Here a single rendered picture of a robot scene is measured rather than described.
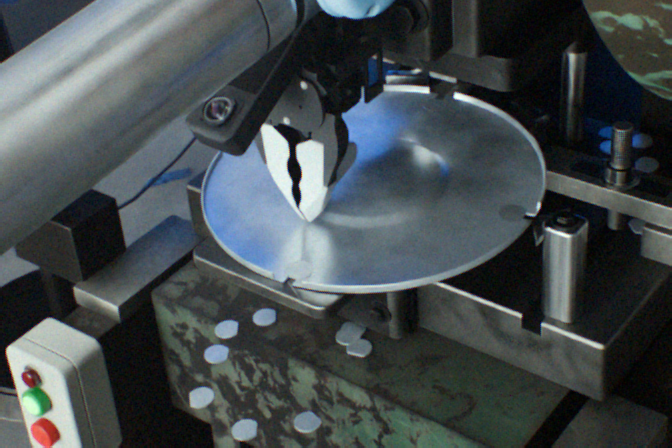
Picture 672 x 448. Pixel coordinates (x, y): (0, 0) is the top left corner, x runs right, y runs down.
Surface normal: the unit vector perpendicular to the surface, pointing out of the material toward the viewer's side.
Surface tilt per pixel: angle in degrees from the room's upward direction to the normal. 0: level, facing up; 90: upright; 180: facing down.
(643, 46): 128
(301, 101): 90
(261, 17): 85
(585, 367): 90
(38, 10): 0
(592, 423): 0
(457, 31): 90
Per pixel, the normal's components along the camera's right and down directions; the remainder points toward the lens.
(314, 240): -0.10, -0.80
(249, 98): -0.31, -0.47
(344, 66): 0.80, 0.30
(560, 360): -0.59, 0.50
